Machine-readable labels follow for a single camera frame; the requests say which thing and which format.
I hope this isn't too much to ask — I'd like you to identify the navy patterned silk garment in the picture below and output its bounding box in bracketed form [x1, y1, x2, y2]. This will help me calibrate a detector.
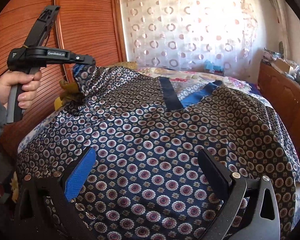
[17, 64, 300, 239]

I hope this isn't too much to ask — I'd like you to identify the person's left hand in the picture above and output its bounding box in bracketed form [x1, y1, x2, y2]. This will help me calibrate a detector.
[0, 70, 43, 110]

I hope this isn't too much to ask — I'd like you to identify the yellow plush pillow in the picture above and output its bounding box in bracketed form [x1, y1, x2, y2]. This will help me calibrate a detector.
[54, 96, 65, 111]

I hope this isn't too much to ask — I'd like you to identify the olive gold embroidered cushion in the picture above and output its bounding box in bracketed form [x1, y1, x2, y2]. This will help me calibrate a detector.
[59, 62, 138, 104]

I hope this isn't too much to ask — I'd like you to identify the wooden slatted wardrobe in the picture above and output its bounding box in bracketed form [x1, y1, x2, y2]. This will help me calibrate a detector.
[0, 0, 127, 156]

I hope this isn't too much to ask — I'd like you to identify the blue white floral quilt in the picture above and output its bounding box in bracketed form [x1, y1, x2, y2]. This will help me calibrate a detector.
[18, 117, 300, 229]

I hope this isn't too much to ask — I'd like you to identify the navy blue bed cover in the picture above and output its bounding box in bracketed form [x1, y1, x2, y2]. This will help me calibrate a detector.
[248, 83, 266, 101]

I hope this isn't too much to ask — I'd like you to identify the long wooden sideboard cabinet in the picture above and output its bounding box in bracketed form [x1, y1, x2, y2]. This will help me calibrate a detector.
[257, 62, 300, 152]

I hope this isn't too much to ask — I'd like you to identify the floral bed blanket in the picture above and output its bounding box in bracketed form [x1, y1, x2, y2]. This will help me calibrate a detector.
[136, 67, 251, 93]

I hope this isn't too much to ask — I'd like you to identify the teal box by curtain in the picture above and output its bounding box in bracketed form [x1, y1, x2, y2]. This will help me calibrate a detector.
[203, 60, 224, 76]

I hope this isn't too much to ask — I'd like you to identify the cardboard box on sideboard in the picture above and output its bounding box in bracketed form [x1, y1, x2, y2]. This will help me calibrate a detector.
[272, 58, 294, 74]

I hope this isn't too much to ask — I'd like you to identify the sheer circle pattern curtain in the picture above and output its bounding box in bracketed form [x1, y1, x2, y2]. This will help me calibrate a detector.
[120, 0, 258, 76]

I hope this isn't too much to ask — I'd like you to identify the beige side window curtain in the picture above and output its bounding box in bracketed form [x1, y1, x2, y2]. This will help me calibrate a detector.
[270, 0, 291, 60]

